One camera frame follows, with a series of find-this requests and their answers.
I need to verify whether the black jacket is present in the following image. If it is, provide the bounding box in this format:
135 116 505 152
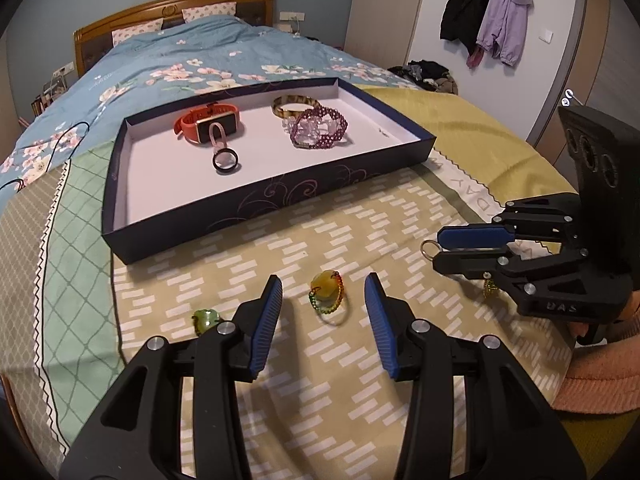
439 0 494 56

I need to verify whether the purple jacket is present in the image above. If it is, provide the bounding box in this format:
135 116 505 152
476 0 534 67

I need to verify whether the person's right forearm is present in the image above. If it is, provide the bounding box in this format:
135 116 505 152
552 287 640 414

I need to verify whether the wooden door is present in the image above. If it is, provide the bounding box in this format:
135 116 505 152
524 0 640 172

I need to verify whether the purple beaded bracelet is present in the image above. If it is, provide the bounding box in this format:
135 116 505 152
285 106 349 151

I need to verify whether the beige tall wardrobe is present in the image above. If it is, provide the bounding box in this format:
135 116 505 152
344 0 432 69

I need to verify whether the green ornament hair tie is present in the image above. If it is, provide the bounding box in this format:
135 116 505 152
191 308 225 337

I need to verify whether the cluttered bedside table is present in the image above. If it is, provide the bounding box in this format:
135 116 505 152
29 77 69 116

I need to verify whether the brown patterned bangle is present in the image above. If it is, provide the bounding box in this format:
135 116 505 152
271 94 322 120

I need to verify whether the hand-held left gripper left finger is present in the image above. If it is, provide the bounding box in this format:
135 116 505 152
59 273 285 480

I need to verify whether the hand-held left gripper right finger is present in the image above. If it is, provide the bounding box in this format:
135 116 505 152
363 272 589 480

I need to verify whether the blue floral duvet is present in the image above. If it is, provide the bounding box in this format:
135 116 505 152
0 13 417 197

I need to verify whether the black charging cable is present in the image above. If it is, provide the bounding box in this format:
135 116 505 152
0 122 91 192

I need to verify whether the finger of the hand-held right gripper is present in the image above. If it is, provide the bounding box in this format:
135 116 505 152
431 245 594 302
437 193 584 252

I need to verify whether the yellow stone beaded ring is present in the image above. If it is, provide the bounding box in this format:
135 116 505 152
307 268 350 329

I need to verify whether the orange strap smartwatch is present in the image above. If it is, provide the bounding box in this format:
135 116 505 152
173 102 246 144

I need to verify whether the silver ring with beaded charm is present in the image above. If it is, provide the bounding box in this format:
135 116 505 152
421 238 500 302

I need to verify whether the dark blue box tray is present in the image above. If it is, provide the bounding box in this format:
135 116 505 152
101 76 436 265

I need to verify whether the black hair tie pink ornament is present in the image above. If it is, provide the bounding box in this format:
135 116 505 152
208 121 242 175

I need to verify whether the wooden headboard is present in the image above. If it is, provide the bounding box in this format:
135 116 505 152
73 0 277 79

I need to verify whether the pile of dark clothes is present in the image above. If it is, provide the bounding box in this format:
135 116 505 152
387 59 459 95

